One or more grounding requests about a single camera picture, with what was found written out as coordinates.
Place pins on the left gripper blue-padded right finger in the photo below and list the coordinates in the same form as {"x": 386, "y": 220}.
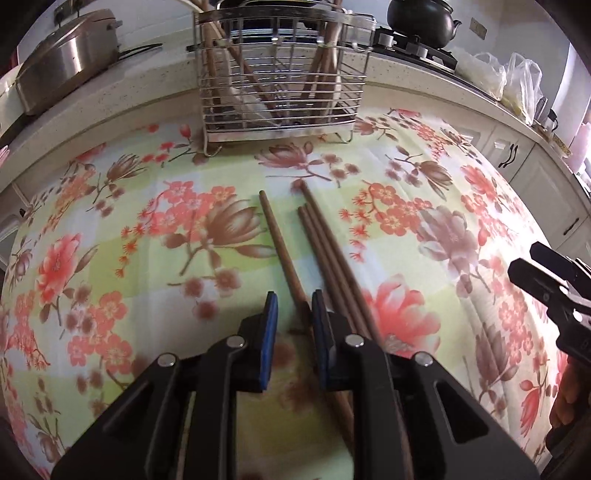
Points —
{"x": 334, "y": 356}

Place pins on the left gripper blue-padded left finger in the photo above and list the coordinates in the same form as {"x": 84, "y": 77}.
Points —
{"x": 255, "y": 360}

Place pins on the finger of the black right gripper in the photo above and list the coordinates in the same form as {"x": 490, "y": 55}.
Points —
{"x": 546, "y": 279}

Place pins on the white long-handled spoon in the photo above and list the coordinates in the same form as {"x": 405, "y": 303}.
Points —
{"x": 225, "y": 111}

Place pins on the brown wooden chopstick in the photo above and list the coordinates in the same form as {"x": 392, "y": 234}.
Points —
{"x": 328, "y": 276}
{"x": 323, "y": 68}
{"x": 338, "y": 403}
{"x": 352, "y": 289}
{"x": 337, "y": 276}
{"x": 208, "y": 37}

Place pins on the beige short rice scoop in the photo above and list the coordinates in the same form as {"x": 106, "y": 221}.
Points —
{"x": 336, "y": 93}

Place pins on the dark lone chopstick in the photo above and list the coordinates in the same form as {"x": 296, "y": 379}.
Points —
{"x": 238, "y": 85}

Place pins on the right hand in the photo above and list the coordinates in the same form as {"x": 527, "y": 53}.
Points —
{"x": 569, "y": 393}

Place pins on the white cabinet drawers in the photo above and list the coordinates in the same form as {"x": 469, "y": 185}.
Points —
{"x": 550, "y": 191}

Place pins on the floral tablecloth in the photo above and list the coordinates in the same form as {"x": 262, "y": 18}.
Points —
{"x": 142, "y": 245}

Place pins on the clear plastic bag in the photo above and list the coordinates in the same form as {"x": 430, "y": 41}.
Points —
{"x": 522, "y": 90}

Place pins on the white plastic bag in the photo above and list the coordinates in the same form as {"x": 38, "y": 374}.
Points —
{"x": 482, "y": 70}

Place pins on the black clay kettle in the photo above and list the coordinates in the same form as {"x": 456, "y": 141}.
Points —
{"x": 430, "y": 21}

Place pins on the silver rice cooker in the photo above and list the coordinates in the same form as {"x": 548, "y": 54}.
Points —
{"x": 82, "y": 46}

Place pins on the wall light switch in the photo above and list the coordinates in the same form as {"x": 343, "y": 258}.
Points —
{"x": 478, "y": 28}

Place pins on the steel wire utensil rack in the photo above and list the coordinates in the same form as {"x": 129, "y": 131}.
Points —
{"x": 293, "y": 115}

